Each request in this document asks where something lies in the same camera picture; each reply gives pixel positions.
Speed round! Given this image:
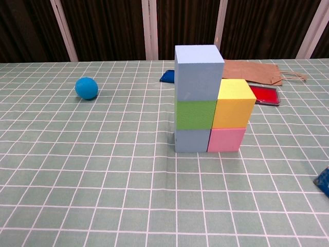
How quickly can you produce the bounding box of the green foam cube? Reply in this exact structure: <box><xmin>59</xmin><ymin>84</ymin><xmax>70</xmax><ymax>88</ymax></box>
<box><xmin>175</xmin><ymin>99</ymin><xmax>218</xmax><ymax>130</ymax></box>

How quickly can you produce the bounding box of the light blue foam cube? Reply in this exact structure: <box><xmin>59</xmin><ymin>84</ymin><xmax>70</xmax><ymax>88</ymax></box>
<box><xmin>174</xmin><ymin>128</ymin><xmax>211</xmax><ymax>153</ymax></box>
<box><xmin>174</xmin><ymin>44</ymin><xmax>225</xmax><ymax>102</ymax></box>

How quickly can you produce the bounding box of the pink foam cube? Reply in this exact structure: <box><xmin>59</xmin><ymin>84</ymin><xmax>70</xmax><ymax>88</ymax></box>
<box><xmin>207</xmin><ymin>127</ymin><xmax>247</xmax><ymax>153</ymax></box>

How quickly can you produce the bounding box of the yellow foam cube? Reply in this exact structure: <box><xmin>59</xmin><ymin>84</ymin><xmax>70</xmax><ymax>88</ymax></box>
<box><xmin>211</xmin><ymin>78</ymin><xmax>257</xmax><ymax>129</ymax></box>

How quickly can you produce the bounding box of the dark blue snack packet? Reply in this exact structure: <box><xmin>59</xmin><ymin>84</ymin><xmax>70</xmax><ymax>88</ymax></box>
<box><xmin>159</xmin><ymin>69</ymin><xmax>176</xmax><ymax>83</ymax></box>

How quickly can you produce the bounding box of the green checkered tablecloth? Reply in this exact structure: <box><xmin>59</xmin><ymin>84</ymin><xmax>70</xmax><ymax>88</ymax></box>
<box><xmin>0</xmin><ymin>59</ymin><xmax>329</xmax><ymax>247</ymax></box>

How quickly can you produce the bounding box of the blue ball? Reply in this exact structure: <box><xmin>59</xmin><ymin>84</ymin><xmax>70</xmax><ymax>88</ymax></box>
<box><xmin>75</xmin><ymin>76</ymin><xmax>99</xmax><ymax>100</ymax></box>

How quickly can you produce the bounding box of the brown paper bag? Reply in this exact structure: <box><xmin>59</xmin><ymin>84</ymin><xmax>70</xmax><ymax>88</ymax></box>
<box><xmin>221</xmin><ymin>59</ymin><xmax>308</xmax><ymax>86</ymax></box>

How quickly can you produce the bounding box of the red ink pad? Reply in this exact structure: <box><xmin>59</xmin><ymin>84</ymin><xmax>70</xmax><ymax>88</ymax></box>
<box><xmin>248</xmin><ymin>84</ymin><xmax>280</xmax><ymax>106</ymax></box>

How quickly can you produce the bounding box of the dark pleated curtain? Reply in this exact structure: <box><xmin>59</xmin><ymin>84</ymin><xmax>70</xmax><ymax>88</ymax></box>
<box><xmin>0</xmin><ymin>0</ymin><xmax>329</xmax><ymax>63</ymax></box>

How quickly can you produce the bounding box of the blue cookie box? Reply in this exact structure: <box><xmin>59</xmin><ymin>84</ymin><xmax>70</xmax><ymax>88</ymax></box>
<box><xmin>313</xmin><ymin>166</ymin><xmax>329</xmax><ymax>198</ymax></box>

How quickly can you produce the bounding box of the white metal frame post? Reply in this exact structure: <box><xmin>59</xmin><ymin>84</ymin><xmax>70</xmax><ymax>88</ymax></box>
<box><xmin>213</xmin><ymin>0</ymin><xmax>228</xmax><ymax>49</ymax></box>
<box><xmin>295</xmin><ymin>0</ymin><xmax>329</xmax><ymax>59</ymax></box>
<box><xmin>50</xmin><ymin>0</ymin><xmax>79</xmax><ymax>62</ymax></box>
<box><xmin>141</xmin><ymin>0</ymin><xmax>158</xmax><ymax>61</ymax></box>

